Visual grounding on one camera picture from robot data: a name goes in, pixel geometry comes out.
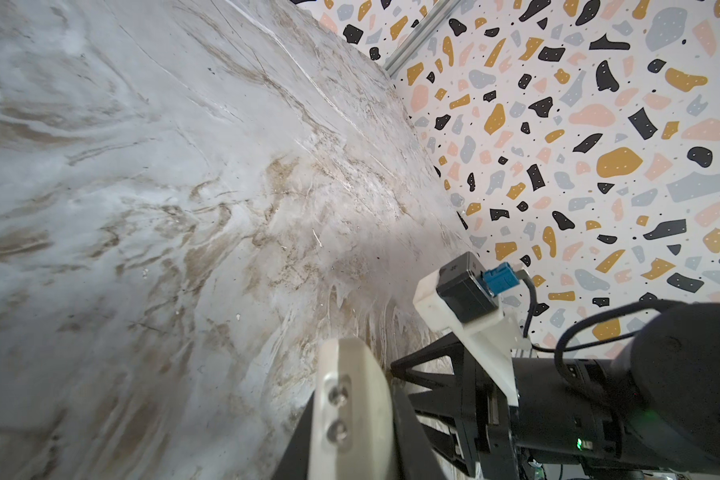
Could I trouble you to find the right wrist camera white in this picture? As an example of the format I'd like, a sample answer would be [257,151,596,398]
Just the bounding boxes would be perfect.
[413,252,533,407]

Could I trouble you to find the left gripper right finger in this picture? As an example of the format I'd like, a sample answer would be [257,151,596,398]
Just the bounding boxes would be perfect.
[392,386,446,480]

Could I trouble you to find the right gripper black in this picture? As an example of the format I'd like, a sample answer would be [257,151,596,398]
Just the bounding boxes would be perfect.
[391,333,519,480]

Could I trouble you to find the white remote control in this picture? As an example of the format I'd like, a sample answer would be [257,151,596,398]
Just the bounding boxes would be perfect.
[307,338,399,479]

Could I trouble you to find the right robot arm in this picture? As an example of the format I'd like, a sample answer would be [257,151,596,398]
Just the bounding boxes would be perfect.
[391,300,720,479]

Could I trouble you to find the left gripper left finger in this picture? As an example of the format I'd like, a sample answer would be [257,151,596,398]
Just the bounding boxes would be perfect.
[272,395,314,480]

